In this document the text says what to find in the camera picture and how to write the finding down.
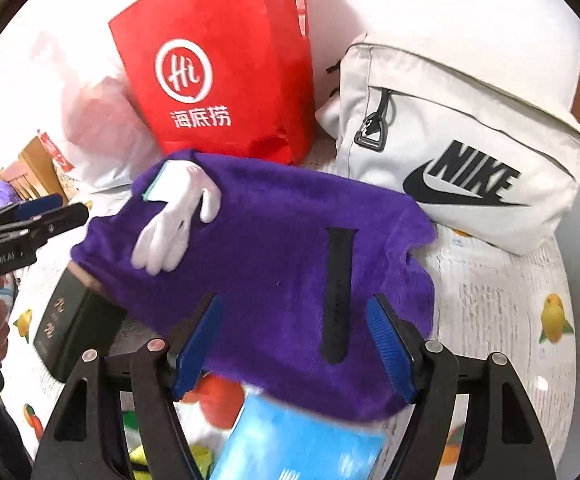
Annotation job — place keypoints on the white plastic bag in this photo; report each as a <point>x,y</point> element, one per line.
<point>100,125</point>

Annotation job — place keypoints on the purple fluffy cloth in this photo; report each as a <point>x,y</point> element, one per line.
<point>270,210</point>

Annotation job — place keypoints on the wooden bed frame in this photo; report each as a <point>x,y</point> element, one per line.
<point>32,160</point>

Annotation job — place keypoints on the fruit printed bed sheet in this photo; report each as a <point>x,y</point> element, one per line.
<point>494,300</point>

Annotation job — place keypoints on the white packet with teal edge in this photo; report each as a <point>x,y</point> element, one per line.
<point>162,182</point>

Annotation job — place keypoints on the blue packet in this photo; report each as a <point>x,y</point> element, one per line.
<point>290,445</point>

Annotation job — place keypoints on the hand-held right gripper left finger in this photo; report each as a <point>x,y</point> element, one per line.
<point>200,345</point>

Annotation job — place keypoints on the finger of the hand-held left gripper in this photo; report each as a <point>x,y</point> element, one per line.
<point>60,220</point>
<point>40,207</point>

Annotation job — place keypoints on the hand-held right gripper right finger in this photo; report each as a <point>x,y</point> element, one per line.
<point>389,350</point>

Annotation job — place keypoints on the purple plush toy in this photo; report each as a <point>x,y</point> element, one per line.
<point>0,192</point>

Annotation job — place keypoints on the white glove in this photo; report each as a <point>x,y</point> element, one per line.
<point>165,240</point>

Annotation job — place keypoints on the white fabric backpack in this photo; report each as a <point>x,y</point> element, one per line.
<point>444,125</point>

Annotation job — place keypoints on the red paper bag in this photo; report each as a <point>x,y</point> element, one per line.
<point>220,35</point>

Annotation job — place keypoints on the dark green box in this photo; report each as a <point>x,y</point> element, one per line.
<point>70,320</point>

